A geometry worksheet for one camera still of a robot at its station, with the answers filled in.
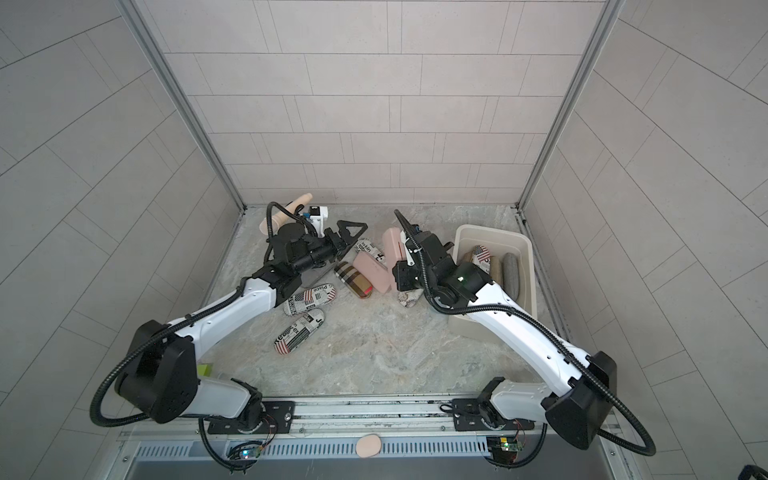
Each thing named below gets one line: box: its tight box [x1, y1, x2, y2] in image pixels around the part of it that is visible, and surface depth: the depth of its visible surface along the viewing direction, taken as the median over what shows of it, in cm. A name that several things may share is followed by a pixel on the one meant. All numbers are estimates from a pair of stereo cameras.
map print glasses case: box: [398, 288, 424, 308], surface depth 91 cm
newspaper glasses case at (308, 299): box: [283, 283, 337, 316], surface depth 91 cm
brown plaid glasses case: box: [334, 261, 374, 299], surface depth 95 cm
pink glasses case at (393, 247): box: [382, 227, 407, 271], surface depth 74 cm
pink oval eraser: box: [356, 434, 382, 458], surface depth 68 cm
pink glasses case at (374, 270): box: [353, 251, 391, 294], surface depth 96 cm
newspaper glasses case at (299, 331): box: [274, 308, 325, 355], surface depth 84 cm
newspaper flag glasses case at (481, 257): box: [472, 244, 491, 275], surface depth 93 cm
